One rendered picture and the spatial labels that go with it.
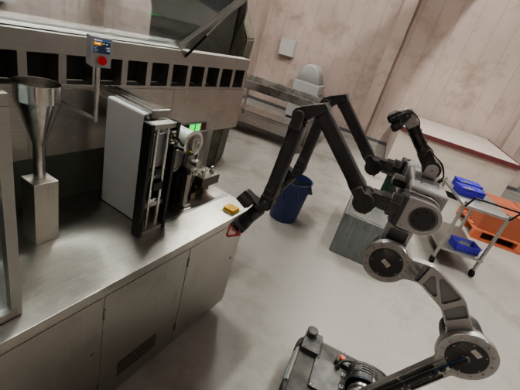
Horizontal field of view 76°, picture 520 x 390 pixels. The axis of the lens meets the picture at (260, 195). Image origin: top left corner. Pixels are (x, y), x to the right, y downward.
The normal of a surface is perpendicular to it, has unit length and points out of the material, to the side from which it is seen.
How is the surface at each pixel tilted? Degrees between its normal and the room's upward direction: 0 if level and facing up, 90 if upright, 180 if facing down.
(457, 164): 90
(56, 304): 0
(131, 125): 90
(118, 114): 90
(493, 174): 90
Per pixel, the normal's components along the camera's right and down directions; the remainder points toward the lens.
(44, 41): 0.82, 0.43
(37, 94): 0.52, 0.50
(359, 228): -0.36, 0.32
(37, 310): 0.26, -0.87
